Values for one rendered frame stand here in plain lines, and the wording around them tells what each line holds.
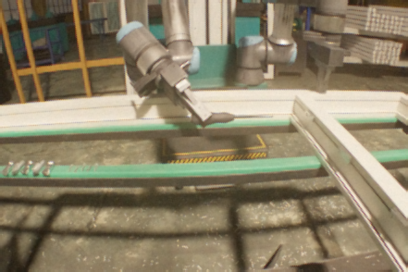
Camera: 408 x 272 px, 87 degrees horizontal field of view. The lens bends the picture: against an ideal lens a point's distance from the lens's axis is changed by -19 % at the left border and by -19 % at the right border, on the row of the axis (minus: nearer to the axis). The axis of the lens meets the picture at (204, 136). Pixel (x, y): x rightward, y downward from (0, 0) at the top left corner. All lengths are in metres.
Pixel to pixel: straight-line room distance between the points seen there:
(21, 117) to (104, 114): 0.30
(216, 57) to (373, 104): 1.02
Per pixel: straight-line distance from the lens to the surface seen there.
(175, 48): 0.84
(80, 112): 0.83
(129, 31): 0.73
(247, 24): 4.39
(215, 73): 1.67
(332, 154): 0.61
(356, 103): 0.92
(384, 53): 5.00
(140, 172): 0.57
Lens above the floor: 1.19
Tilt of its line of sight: 29 degrees down
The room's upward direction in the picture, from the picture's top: 1 degrees counter-clockwise
